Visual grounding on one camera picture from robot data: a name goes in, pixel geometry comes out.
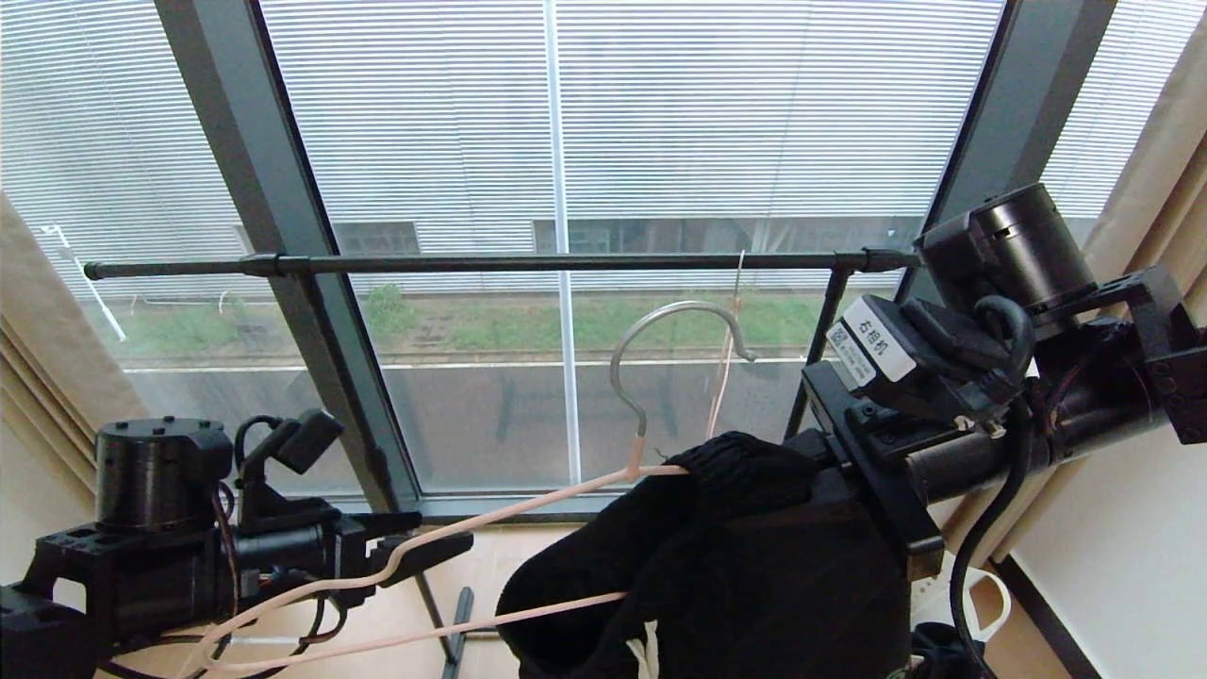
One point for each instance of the beige curtain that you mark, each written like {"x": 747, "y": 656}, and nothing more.
{"x": 1160, "y": 189}
{"x": 47, "y": 330}

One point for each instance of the heap of clothes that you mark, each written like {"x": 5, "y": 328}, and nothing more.
{"x": 943, "y": 655}

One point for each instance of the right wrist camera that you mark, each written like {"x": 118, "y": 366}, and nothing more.
{"x": 877, "y": 344}

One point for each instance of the white laundry basket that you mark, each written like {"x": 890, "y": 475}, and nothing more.
{"x": 934, "y": 604}

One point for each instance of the pink clothes hanger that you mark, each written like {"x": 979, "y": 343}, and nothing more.
{"x": 634, "y": 471}
{"x": 726, "y": 358}

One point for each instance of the window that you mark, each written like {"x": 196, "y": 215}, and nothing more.
{"x": 754, "y": 113}

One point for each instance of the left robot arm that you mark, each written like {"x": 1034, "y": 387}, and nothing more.
{"x": 160, "y": 471}

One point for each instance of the black clothes rack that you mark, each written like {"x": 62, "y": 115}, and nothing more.
{"x": 471, "y": 263}

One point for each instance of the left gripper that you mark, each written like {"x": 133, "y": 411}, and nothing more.
{"x": 292, "y": 566}

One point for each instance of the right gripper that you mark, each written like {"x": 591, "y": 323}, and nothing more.
{"x": 981, "y": 457}

